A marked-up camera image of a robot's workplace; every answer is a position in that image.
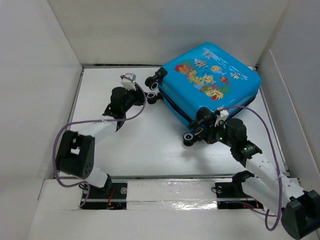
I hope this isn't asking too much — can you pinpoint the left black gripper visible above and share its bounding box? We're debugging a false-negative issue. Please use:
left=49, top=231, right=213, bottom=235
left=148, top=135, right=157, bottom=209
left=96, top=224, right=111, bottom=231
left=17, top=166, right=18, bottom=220
left=122, top=85, right=148, bottom=114

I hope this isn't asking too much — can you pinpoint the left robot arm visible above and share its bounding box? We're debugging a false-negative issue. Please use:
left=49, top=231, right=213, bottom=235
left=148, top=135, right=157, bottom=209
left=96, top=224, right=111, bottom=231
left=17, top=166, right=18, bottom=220
left=52, top=83, right=147, bottom=199

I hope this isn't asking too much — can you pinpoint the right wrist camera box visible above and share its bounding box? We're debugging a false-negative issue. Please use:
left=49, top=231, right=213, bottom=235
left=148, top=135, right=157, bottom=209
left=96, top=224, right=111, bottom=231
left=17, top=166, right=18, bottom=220
left=214, top=106, right=229, bottom=127

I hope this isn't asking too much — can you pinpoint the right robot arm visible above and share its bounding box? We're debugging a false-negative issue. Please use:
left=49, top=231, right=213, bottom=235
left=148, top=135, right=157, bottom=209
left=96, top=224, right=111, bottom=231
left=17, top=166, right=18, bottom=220
left=210, top=118, right=320, bottom=240

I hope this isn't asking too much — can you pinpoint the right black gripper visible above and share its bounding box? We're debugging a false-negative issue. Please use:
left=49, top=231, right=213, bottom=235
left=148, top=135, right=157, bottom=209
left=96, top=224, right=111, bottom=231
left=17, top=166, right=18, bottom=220
left=198, top=118, right=235, bottom=148

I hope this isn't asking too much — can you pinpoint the blue hard-shell suitcase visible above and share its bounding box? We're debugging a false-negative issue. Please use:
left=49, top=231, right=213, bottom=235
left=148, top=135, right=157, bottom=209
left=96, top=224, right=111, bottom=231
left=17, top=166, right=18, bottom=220
left=144, top=42, right=261, bottom=147

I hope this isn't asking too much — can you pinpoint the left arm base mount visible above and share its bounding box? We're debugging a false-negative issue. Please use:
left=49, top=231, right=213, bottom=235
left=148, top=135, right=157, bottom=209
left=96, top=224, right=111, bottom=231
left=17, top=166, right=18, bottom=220
left=80, top=182, right=128, bottom=210

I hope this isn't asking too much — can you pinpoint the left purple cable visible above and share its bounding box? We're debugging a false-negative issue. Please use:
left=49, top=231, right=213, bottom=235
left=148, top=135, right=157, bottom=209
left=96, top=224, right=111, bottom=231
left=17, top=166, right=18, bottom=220
left=52, top=74, right=148, bottom=208

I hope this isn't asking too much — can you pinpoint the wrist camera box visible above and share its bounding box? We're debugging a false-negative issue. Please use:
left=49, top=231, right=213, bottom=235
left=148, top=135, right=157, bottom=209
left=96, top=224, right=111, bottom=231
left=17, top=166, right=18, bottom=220
left=214, top=106, right=229, bottom=127
left=120, top=73, right=137, bottom=91

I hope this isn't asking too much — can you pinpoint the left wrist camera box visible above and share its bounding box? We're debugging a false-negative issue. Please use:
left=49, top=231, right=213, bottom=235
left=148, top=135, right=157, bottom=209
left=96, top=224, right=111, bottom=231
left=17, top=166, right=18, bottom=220
left=120, top=73, right=137, bottom=91

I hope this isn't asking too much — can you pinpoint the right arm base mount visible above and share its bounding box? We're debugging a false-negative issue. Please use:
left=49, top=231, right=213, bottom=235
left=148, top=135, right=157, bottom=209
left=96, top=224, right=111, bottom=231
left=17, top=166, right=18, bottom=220
left=211, top=182, right=264, bottom=210

